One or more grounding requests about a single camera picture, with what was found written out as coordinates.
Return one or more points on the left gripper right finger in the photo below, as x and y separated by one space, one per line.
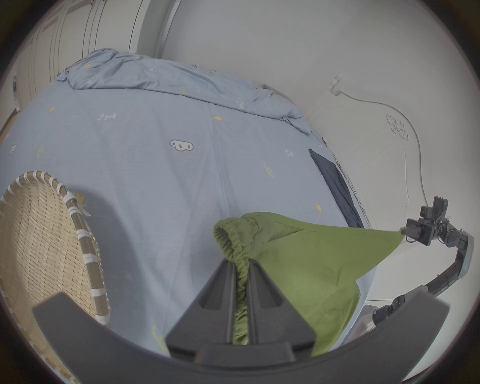
273 315

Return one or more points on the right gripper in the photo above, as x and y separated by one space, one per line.
420 230

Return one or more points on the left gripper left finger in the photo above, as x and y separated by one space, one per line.
210 315

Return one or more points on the green shorts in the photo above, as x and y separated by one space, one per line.
311 270

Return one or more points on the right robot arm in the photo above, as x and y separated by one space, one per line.
463 255

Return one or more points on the bed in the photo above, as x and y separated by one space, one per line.
150 168

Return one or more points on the round woven basket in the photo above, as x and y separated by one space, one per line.
37 243

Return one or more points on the dark blue trousers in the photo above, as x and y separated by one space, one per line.
337 180

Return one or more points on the pale blue quilt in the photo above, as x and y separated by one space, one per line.
168 78

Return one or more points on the white wardrobe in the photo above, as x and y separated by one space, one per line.
75 30

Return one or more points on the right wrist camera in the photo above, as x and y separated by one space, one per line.
425 212

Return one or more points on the pale wall pipe duct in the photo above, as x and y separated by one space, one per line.
157 26

